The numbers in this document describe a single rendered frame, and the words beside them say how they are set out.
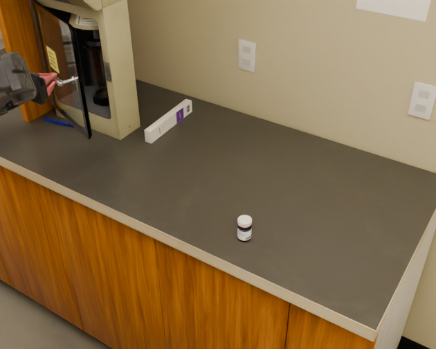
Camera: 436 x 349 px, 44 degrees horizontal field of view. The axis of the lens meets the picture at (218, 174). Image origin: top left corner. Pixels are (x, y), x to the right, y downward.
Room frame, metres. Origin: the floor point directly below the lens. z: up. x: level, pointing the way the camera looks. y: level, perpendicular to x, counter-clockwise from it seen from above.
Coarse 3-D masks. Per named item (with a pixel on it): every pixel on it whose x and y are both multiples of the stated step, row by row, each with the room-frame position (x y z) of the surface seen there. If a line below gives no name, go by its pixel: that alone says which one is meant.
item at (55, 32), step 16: (32, 0) 1.74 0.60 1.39; (48, 16) 1.63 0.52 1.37; (48, 32) 1.66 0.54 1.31; (64, 32) 1.54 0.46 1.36; (64, 48) 1.56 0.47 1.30; (48, 64) 1.71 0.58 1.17; (64, 64) 1.58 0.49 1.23; (80, 80) 1.51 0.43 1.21; (64, 96) 1.63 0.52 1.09; (80, 96) 1.51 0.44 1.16; (64, 112) 1.66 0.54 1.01; (80, 112) 1.53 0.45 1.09; (80, 128) 1.55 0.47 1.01
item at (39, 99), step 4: (32, 76) 1.48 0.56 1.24; (36, 76) 1.47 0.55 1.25; (36, 80) 1.47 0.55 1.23; (36, 84) 1.47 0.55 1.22; (40, 84) 1.48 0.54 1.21; (36, 88) 1.47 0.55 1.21; (40, 88) 1.47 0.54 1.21; (40, 92) 1.47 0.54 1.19; (36, 96) 1.47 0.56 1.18; (40, 96) 1.47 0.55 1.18; (32, 100) 1.49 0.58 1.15; (36, 100) 1.48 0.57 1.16; (40, 100) 1.47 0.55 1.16; (40, 104) 1.47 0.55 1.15
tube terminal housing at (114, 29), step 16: (48, 0) 1.72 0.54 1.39; (112, 0) 1.63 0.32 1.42; (96, 16) 1.61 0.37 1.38; (112, 16) 1.62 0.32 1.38; (128, 16) 1.68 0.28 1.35; (112, 32) 1.61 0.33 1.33; (128, 32) 1.67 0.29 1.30; (112, 48) 1.61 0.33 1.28; (128, 48) 1.67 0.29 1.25; (112, 64) 1.60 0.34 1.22; (128, 64) 1.66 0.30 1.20; (112, 80) 1.59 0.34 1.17; (128, 80) 1.65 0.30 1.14; (112, 96) 1.60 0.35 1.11; (128, 96) 1.64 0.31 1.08; (112, 112) 1.60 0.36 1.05; (128, 112) 1.64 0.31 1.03; (96, 128) 1.65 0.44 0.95; (112, 128) 1.61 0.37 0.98; (128, 128) 1.63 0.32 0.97
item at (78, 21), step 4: (72, 16) 1.71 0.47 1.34; (76, 16) 1.69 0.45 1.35; (80, 16) 1.68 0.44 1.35; (72, 20) 1.70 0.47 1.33; (76, 20) 1.69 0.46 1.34; (80, 20) 1.68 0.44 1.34; (84, 20) 1.67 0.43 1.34; (88, 20) 1.67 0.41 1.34; (92, 20) 1.67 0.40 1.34; (72, 24) 1.70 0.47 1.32; (76, 24) 1.68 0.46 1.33; (80, 24) 1.67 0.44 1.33; (84, 24) 1.67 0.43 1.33; (88, 24) 1.67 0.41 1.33; (92, 24) 1.67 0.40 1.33; (96, 24) 1.67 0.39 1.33; (80, 28) 1.67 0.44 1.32; (84, 28) 1.66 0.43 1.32; (88, 28) 1.66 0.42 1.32; (92, 28) 1.66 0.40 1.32; (96, 28) 1.66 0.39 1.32
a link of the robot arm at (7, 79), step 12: (0, 60) 1.06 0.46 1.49; (12, 60) 1.05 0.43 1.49; (24, 60) 1.13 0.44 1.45; (0, 72) 1.02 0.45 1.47; (12, 72) 1.03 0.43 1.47; (24, 72) 1.09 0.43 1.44; (0, 84) 1.01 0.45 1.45; (12, 84) 1.02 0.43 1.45; (24, 84) 1.04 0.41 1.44; (12, 96) 1.09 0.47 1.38
